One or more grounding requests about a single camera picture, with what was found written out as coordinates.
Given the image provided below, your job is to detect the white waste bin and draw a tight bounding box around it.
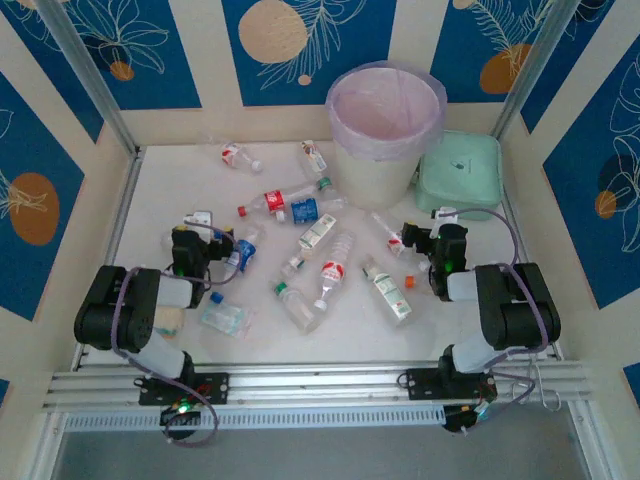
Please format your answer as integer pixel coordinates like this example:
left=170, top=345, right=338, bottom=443
left=330, top=142, right=422, bottom=210

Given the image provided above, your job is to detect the green white label bottle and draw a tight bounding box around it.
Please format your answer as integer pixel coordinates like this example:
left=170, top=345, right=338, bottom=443
left=279, top=212, right=337, bottom=279
left=360, top=253, right=415, bottom=329

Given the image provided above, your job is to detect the clear plastic pouch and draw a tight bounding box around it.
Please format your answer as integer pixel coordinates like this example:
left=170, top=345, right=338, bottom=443
left=199, top=291, right=255, bottom=342

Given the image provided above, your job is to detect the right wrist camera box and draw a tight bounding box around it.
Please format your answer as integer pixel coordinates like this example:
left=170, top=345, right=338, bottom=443
left=430, top=205, right=460, bottom=227

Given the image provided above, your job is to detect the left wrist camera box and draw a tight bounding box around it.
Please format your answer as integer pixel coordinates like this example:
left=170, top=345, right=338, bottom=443
left=183, top=210, right=215, bottom=240

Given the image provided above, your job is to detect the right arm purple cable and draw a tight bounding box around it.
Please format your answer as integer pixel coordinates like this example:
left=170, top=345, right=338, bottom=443
left=452, top=207, right=549, bottom=416

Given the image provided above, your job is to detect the white trash bin with liner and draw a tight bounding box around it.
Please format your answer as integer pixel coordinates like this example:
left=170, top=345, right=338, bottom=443
left=325, top=59, right=448, bottom=164

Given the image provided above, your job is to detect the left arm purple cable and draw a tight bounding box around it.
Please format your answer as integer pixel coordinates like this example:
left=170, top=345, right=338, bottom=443
left=110, top=222, right=244, bottom=448

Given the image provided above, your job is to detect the white slotted cable duct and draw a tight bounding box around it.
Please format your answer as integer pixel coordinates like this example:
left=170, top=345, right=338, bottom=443
left=62, top=404, right=447, bottom=434

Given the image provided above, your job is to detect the clear bottle green cap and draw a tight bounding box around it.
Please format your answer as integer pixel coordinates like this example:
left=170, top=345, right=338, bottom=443
left=271, top=280, right=322, bottom=334

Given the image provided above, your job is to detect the yellow snack packet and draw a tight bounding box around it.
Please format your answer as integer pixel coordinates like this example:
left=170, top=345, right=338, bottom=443
left=151, top=305, right=185, bottom=342

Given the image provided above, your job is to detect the metal wire hook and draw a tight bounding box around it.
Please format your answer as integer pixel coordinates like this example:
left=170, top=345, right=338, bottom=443
left=524, top=359, right=564, bottom=414

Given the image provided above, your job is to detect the black controller box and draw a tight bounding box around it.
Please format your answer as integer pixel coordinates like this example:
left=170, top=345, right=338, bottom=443
left=159, top=403, right=202, bottom=442
left=442, top=403, right=496, bottom=435

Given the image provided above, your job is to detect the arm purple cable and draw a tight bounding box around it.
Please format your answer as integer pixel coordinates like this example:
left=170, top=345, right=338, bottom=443
left=110, top=222, right=244, bottom=448
left=452, top=207, right=549, bottom=416

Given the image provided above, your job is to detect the aluminium frame post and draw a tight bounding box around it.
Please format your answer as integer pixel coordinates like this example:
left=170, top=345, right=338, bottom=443
left=37, top=0, right=140, bottom=157
left=492, top=0, right=584, bottom=142

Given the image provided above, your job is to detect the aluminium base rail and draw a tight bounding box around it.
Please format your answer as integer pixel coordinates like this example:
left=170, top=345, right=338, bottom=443
left=42, top=358, right=594, bottom=419

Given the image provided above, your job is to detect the blue label water bottle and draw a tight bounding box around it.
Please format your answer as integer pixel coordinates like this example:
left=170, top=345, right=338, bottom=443
left=223, top=223, right=268, bottom=275
left=273, top=195, right=349, bottom=225

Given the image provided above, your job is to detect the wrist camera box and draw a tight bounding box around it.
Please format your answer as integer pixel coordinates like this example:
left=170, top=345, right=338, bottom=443
left=183, top=210, right=215, bottom=240
left=430, top=205, right=460, bottom=227

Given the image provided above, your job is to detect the red white label bottle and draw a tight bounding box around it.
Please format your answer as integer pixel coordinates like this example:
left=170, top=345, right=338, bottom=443
left=219, top=141, right=265, bottom=176
left=368, top=211, right=409, bottom=259

